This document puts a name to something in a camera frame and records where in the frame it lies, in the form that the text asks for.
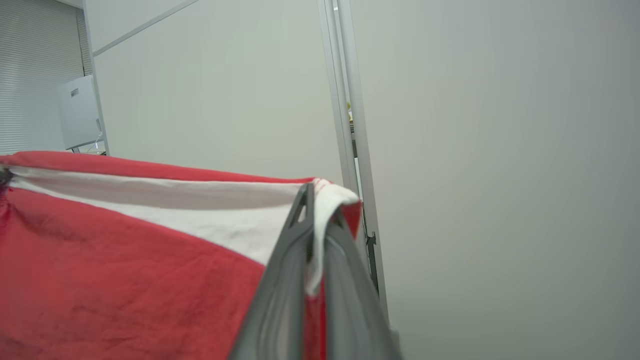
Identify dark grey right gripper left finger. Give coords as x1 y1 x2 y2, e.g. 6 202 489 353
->
229 182 317 360

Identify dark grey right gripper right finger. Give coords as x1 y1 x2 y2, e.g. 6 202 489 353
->
322 207 405 360

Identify red garment with white band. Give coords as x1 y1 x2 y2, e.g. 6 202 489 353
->
0 151 363 360

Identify white monitor back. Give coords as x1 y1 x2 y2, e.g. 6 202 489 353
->
56 75 104 151

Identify white window blinds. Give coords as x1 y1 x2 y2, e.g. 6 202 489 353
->
0 0 94 156

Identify white partition edge frame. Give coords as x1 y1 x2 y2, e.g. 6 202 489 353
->
81 0 111 156

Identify grey partition post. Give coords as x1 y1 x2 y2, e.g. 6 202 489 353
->
317 0 392 326

